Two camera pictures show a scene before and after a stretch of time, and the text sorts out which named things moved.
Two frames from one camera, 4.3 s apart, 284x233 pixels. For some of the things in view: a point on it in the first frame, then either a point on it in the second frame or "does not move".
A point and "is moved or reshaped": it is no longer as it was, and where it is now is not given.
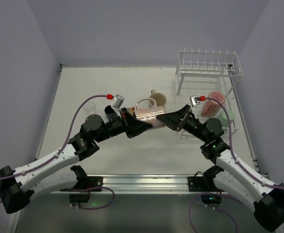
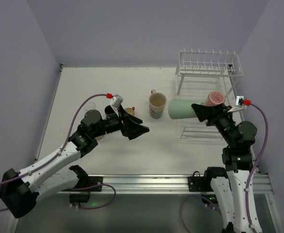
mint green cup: x=224 y=119 is moved or reshaped
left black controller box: x=79 y=197 does not move
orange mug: x=131 y=110 does not move
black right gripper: x=183 y=118 -> x=216 y=114
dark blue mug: x=111 y=114 does not move
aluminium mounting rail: x=143 y=184 does not move
